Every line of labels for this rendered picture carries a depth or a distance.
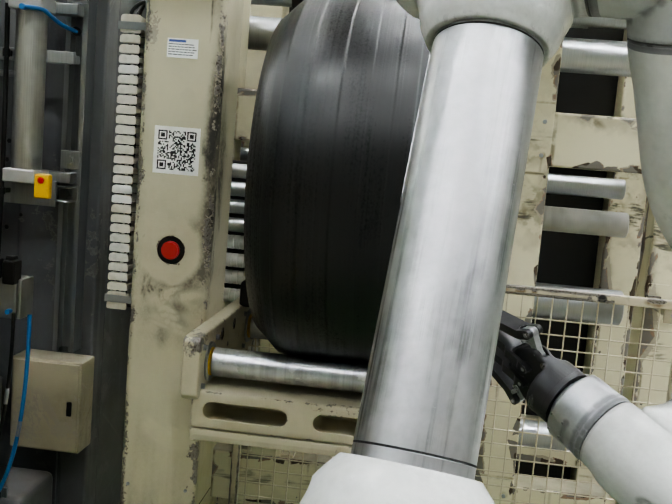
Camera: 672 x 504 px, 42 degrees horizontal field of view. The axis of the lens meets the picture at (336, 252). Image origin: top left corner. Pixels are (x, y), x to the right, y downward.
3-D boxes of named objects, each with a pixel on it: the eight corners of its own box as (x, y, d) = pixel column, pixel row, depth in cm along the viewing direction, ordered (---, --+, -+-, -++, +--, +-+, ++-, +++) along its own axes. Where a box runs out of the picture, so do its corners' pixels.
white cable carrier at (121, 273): (105, 308, 143) (120, 13, 137) (116, 302, 148) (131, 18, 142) (131, 310, 143) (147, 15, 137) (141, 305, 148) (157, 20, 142)
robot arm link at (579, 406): (571, 474, 101) (535, 441, 105) (623, 441, 106) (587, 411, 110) (586, 421, 96) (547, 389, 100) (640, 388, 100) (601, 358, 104)
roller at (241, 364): (211, 341, 137) (210, 368, 138) (203, 352, 133) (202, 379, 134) (432, 366, 133) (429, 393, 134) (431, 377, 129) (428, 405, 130)
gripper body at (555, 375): (553, 389, 100) (498, 344, 106) (542, 438, 105) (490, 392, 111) (598, 364, 104) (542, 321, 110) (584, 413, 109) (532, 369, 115)
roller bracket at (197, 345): (178, 399, 130) (182, 336, 129) (238, 342, 170) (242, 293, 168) (200, 402, 130) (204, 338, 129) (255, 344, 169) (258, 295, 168)
